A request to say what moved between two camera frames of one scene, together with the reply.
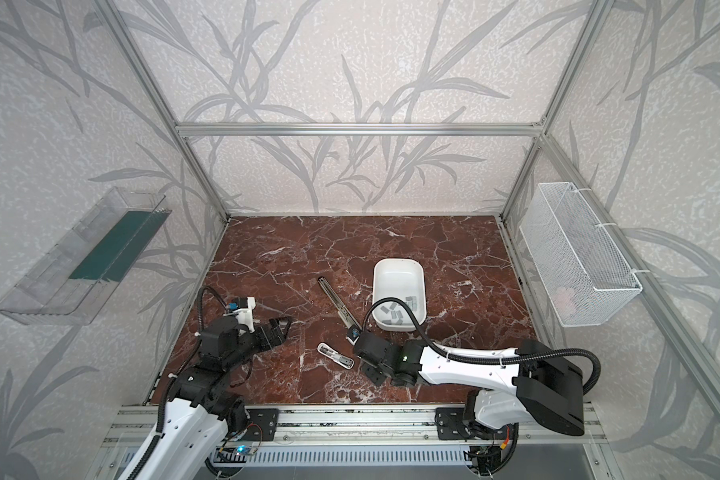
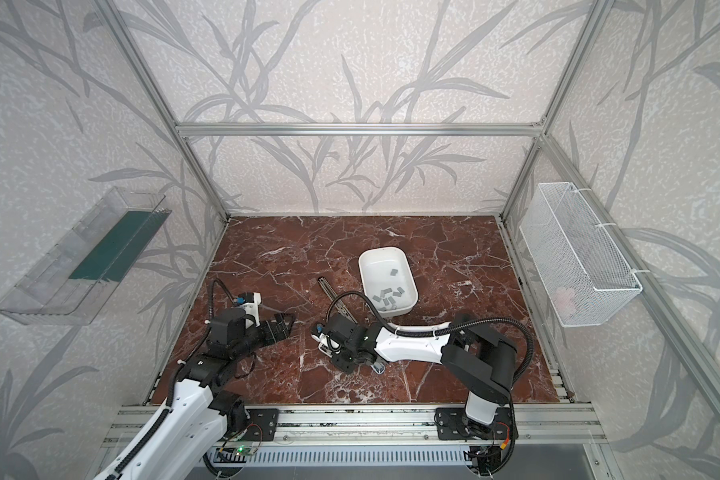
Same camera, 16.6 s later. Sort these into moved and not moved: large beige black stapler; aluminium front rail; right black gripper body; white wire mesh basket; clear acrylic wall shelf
Moved: right black gripper body
Not moved: white wire mesh basket; aluminium front rail; clear acrylic wall shelf; large beige black stapler
